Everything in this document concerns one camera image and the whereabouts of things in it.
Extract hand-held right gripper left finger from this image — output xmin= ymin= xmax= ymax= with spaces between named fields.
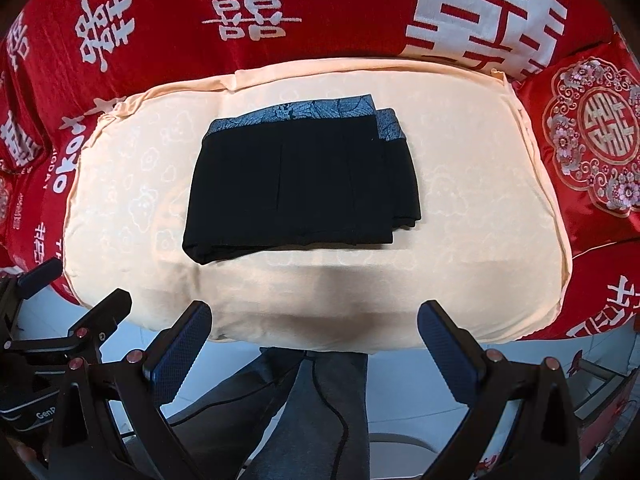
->
xmin=47 ymin=301 xmax=215 ymax=480

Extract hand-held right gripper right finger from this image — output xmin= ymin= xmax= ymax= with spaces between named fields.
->
xmin=418 ymin=300 xmax=597 ymax=480

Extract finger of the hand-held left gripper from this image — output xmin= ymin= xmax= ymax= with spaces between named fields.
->
xmin=0 ymin=257 xmax=64 ymax=332
xmin=0 ymin=287 xmax=134 ymax=362

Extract black pants with patterned waistband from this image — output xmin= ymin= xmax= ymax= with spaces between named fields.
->
xmin=181 ymin=92 xmax=422 ymax=266

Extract white round stool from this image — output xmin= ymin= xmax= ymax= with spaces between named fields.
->
xmin=367 ymin=405 xmax=456 ymax=480

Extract cream seat cushion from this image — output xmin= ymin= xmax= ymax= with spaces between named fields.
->
xmin=62 ymin=57 xmax=573 ymax=346

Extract person's grey trousers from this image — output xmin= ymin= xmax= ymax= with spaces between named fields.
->
xmin=170 ymin=346 xmax=371 ymax=480

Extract red embroidered cushion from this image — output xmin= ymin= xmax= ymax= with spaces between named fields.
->
xmin=520 ymin=32 xmax=640 ymax=261

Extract red printed blanket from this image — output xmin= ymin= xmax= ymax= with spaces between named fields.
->
xmin=0 ymin=0 xmax=640 ymax=461

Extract black cable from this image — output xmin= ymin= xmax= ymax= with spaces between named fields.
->
xmin=307 ymin=352 xmax=351 ymax=480

